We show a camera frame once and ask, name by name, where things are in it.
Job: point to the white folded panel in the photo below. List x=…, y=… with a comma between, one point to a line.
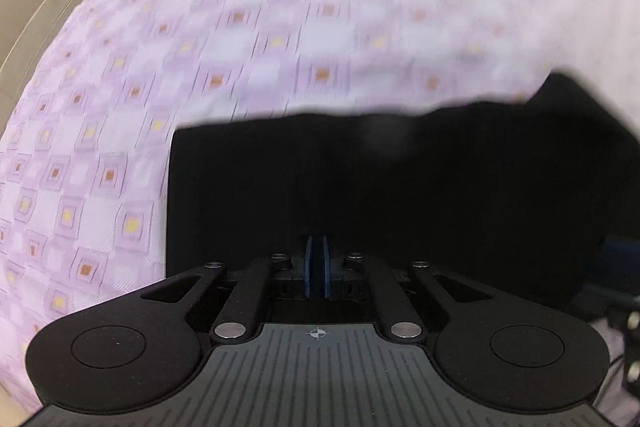
x=45, y=27

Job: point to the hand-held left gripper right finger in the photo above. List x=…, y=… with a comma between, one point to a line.
x=327, y=264

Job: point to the black pants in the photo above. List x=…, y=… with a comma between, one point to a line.
x=400, y=182

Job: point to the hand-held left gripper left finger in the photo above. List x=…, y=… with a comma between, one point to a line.
x=309, y=264

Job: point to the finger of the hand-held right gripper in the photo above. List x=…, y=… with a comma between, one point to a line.
x=625, y=342
x=620, y=253

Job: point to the purple checked bed sheet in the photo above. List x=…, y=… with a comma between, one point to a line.
x=300, y=32

